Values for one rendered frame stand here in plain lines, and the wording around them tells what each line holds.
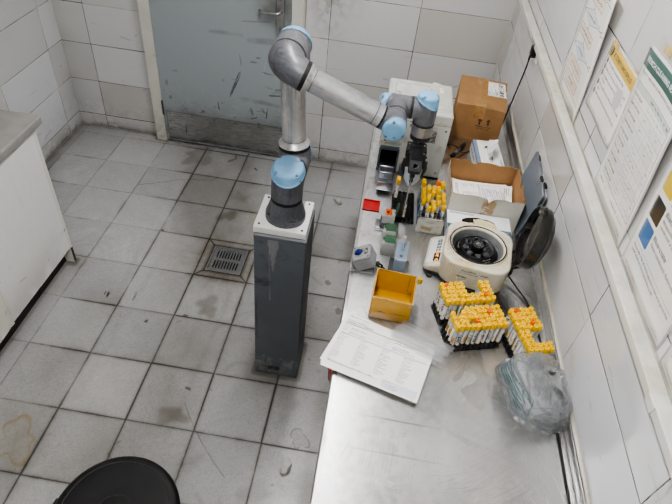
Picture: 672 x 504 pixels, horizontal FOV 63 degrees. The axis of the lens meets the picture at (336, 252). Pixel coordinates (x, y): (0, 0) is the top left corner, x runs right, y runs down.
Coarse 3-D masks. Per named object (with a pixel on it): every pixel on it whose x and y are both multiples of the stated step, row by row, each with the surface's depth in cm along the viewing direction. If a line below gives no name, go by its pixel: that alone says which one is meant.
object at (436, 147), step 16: (400, 80) 238; (448, 96) 232; (448, 112) 221; (448, 128) 222; (384, 144) 231; (400, 144) 230; (432, 144) 228; (400, 160) 235; (432, 160) 233; (432, 176) 239
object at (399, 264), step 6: (408, 246) 190; (396, 252) 188; (402, 252) 188; (390, 258) 198; (396, 258) 185; (402, 258) 186; (390, 264) 196; (396, 264) 187; (402, 264) 186; (408, 264) 197; (396, 270) 189; (402, 270) 188
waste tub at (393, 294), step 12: (384, 276) 183; (396, 276) 182; (408, 276) 181; (384, 288) 187; (396, 288) 185; (408, 288) 184; (372, 300) 173; (384, 300) 172; (396, 300) 184; (408, 300) 184; (372, 312) 177; (384, 312) 176; (396, 312) 175; (408, 312) 173
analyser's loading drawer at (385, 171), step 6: (384, 162) 238; (390, 162) 238; (378, 168) 235; (384, 168) 231; (390, 168) 231; (378, 174) 231; (384, 174) 227; (390, 174) 227; (378, 180) 228; (384, 180) 228; (390, 180) 228; (378, 186) 225; (384, 186) 225; (390, 186) 224
